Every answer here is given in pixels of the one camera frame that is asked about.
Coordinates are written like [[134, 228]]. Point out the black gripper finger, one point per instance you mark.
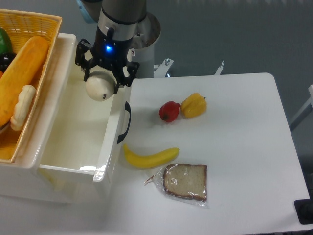
[[82, 48], [124, 73]]

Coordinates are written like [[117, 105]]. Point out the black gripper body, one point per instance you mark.
[[111, 53]]

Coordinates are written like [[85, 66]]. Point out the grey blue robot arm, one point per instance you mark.
[[117, 21]]

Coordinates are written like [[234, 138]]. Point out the white open upper drawer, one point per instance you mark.
[[82, 145]]

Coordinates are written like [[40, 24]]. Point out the white drawer cabinet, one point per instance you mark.
[[22, 178]]

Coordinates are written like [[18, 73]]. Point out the red bell pepper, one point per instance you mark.
[[169, 111]]

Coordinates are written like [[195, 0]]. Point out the yellow wicker basket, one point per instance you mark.
[[33, 36]]

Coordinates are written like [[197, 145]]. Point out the orange baguette loaf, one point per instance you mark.
[[22, 70]]

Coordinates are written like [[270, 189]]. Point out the yellow bell pepper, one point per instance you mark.
[[193, 106]]

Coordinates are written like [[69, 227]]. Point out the cream pastry piece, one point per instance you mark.
[[21, 109]]

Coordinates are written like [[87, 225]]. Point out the green bell pepper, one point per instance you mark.
[[5, 42]]

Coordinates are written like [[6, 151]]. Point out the dark purple grapes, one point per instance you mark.
[[6, 59]]

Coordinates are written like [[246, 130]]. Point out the yellow banana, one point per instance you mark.
[[150, 161]]

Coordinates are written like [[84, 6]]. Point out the bread slice in plastic bag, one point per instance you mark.
[[182, 182]]

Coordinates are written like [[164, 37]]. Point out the white table leg at right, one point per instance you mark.
[[303, 112]]

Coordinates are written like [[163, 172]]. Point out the black device at table edge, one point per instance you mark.
[[304, 210]]

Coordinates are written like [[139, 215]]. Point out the white metal frame bracket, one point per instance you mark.
[[163, 69]]

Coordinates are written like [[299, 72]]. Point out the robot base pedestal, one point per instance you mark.
[[143, 45]]

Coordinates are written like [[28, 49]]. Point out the black drawer handle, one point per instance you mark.
[[126, 123]]

